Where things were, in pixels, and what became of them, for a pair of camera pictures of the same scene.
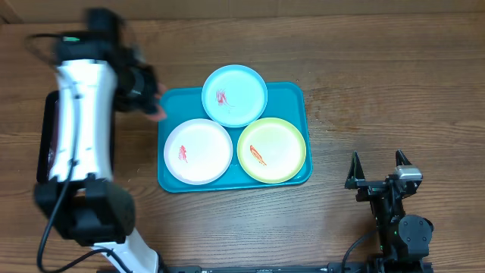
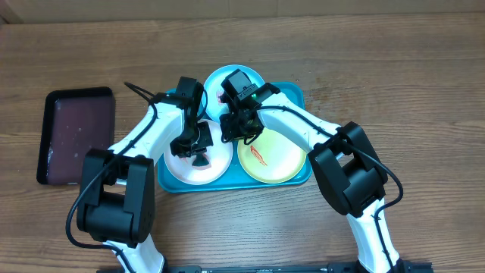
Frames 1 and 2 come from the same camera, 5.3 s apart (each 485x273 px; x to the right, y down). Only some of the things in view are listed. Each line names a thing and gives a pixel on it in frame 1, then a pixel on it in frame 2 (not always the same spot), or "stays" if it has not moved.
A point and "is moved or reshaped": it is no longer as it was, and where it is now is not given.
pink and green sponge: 161,114 is moved or reshaped
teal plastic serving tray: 286,101 stays
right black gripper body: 370,188 -> 239,129
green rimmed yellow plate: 271,150 stays
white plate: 198,152 stays
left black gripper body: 134,89 -> 192,140
